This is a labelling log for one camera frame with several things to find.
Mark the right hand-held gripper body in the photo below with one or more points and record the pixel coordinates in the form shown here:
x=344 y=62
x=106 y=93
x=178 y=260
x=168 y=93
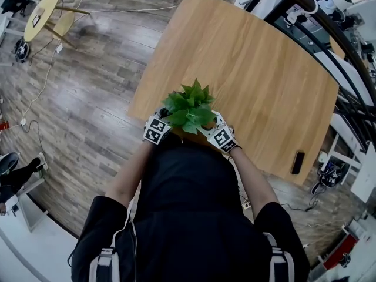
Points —
x=221 y=138

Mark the white desk with side panel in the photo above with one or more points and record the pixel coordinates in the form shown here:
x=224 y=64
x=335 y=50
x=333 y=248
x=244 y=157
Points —
x=365 y=172

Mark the red cabinet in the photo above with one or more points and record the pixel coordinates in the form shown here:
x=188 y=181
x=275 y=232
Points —
x=342 y=251

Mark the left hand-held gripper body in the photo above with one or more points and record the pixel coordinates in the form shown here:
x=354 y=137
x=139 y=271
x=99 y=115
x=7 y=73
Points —
x=155 y=129

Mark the green potted plant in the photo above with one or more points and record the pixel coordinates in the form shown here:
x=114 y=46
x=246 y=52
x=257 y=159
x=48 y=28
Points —
x=189 y=110

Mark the black patterned device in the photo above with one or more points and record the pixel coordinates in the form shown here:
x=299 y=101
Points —
x=330 y=179
x=21 y=50

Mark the black smartphone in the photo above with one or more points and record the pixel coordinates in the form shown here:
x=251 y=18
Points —
x=298 y=163

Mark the person's right forearm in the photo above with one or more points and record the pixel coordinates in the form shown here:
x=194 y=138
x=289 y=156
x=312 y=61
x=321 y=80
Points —
x=252 y=181

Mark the white corner desk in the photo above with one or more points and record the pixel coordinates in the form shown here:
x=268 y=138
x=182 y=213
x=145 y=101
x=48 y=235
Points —
x=44 y=245

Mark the round yellow side table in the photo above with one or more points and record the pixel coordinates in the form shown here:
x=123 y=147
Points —
x=41 y=13

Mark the person's right hand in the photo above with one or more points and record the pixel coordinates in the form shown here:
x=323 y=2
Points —
x=233 y=131

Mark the person's left forearm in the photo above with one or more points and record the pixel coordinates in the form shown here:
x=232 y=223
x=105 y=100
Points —
x=129 y=175

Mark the person's black clothing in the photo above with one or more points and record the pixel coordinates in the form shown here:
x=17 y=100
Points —
x=191 y=216

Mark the long white desk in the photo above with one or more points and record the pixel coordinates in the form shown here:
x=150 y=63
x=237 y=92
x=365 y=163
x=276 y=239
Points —
x=349 y=72

